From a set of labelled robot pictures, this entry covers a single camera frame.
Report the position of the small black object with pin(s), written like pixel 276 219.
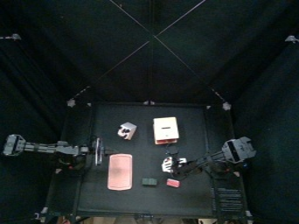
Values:
pixel 171 149

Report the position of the grey frame corner bracket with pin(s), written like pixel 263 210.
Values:
pixel 14 37
pixel 225 106
pixel 70 102
pixel 291 38
pixel 148 102

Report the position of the red toy carrot piece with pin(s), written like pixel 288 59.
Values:
pixel 172 183

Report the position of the cream box with red base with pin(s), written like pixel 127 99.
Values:
pixel 165 129

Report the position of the pink rectangular tray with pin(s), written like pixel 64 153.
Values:
pixel 119 172

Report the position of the grey white toy block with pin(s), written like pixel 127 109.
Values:
pixel 127 130

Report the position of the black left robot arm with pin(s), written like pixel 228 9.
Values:
pixel 42 148

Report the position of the dark green sushi roll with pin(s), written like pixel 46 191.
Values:
pixel 149 181

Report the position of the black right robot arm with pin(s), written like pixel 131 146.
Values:
pixel 233 151

